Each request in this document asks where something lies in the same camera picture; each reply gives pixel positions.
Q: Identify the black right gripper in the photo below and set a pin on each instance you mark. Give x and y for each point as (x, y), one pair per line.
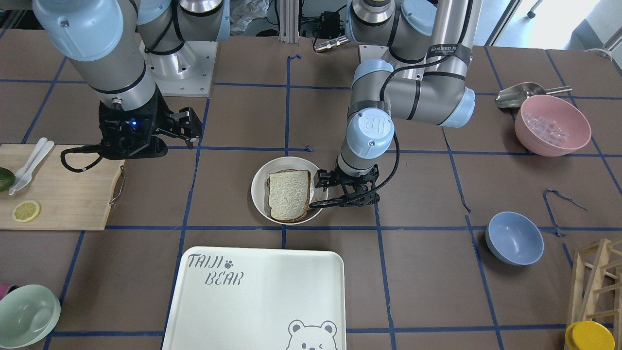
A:
(159, 118)

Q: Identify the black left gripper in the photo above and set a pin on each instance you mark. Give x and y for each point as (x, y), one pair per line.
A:
(324, 179)

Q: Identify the white bread slice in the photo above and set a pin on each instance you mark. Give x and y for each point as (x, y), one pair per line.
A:
(289, 194)

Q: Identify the cream round plate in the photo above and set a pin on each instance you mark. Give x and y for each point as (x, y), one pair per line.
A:
(260, 188)

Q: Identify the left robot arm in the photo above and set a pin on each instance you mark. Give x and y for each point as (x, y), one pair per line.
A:
(441, 34)

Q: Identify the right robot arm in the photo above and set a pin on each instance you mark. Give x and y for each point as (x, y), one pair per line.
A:
(123, 49)

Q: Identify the wooden cutting board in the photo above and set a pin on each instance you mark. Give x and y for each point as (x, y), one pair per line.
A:
(68, 200)

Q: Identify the cream bear serving tray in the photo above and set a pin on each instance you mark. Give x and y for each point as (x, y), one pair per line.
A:
(228, 298)

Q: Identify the white plastic knife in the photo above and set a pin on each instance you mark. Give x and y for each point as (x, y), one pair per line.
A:
(28, 176)

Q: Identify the white plastic fork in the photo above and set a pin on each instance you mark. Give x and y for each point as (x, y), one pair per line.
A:
(21, 171)

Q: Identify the lemon slice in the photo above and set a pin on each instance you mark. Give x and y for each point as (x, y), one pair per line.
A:
(26, 211)

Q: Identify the avocado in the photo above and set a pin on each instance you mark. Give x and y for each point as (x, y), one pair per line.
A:
(7, 179)

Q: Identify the light blue bowl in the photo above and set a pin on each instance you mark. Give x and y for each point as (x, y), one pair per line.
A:
(514, 239)

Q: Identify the metal scoop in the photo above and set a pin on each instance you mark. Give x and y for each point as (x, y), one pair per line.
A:
(514, 96)

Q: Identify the pink bowl with ice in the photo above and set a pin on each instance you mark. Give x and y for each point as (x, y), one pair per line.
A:
(551, 127)

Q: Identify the green bowl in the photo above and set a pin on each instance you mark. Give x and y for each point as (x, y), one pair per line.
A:
(27, 315)

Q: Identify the wooden dish rack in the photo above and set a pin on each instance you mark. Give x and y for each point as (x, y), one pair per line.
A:
(595, 291)

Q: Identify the yellow cup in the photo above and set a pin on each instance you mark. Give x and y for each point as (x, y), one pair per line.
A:
(588, 335)

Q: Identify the aluminium frame post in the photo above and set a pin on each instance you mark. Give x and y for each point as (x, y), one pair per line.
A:
(288, 21)

